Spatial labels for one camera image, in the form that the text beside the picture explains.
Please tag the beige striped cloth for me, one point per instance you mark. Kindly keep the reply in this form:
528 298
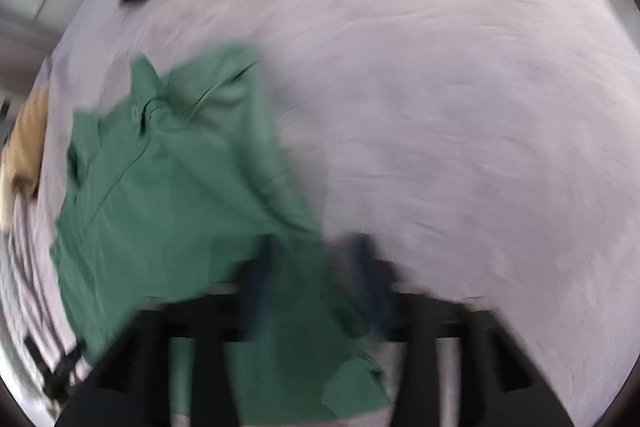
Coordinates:
25 147

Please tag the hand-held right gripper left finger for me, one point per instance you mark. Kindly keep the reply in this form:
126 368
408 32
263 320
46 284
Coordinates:
257 277

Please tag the green work jacket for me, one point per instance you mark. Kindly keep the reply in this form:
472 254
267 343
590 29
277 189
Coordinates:
175 187

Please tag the lilac textured blanket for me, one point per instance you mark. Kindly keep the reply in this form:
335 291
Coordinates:
440 107

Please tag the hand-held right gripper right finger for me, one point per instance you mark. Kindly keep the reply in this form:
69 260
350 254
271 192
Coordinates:
370 277

